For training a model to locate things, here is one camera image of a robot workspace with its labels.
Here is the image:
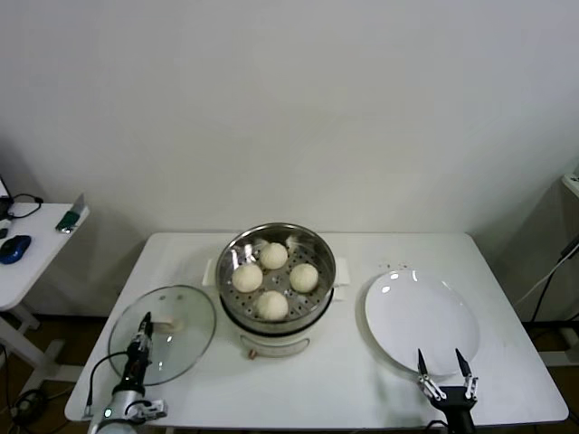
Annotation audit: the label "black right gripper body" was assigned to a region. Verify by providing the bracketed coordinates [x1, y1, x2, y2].
[431, 385, 478, 434]

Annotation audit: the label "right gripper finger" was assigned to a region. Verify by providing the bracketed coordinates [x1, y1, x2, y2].
[456, 347, 479, 401]
[417, 347, 447, 403]

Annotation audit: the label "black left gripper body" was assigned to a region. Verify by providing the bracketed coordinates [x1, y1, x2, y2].
[119, 346, 153, 395]

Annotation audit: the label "round glass lid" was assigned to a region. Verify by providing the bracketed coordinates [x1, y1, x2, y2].
[107, 284, 217, 386]

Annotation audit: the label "white steamed baozi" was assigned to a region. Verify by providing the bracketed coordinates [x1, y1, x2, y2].
[288, 262, 320, 294]
[232, 263, 264, 294]
[256, 290, 290, 322]
[259, 241, 290, 270]

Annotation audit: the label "steel steamer basket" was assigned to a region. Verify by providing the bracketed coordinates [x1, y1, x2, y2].
[202, 222, 353, 323]

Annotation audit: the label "white round plate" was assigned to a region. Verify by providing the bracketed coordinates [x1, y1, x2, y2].
[364, 269, 480, 376]

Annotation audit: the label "white desk foot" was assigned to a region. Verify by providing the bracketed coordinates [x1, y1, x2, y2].
[533, 325, 579, 368]

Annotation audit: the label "white side desk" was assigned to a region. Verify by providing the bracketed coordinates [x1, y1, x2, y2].
[0, 202, 91, 397]

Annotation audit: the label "white electric cooker pot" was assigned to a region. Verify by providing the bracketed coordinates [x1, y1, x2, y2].
[219, 284, 349, 362]

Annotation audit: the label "green flat device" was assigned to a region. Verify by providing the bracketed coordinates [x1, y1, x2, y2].
[54, 193, 87, 234]

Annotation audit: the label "blue computer mouse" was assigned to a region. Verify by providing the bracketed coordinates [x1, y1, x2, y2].
[0, 234, 33, 265]

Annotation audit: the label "black laptop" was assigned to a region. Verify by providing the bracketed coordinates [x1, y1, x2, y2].
[0, 175, 14, 218]

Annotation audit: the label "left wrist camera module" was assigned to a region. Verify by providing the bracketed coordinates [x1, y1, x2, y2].
[125, 397, 169, 422]

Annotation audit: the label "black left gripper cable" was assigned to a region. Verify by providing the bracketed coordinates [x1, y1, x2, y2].
[83, 351, 132, 420]

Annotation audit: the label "white hanging cable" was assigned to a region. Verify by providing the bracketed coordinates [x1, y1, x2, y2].
[517, 257, 567, 305]

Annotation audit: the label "black floor cables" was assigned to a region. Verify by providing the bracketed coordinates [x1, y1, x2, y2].
[8, 387, 52, 427]

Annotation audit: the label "black hanging cable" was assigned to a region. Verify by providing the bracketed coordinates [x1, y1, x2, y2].
[535, 238, 579, 323]

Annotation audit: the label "black desk cable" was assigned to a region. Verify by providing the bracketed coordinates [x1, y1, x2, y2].
[0, 193, 44, 223]

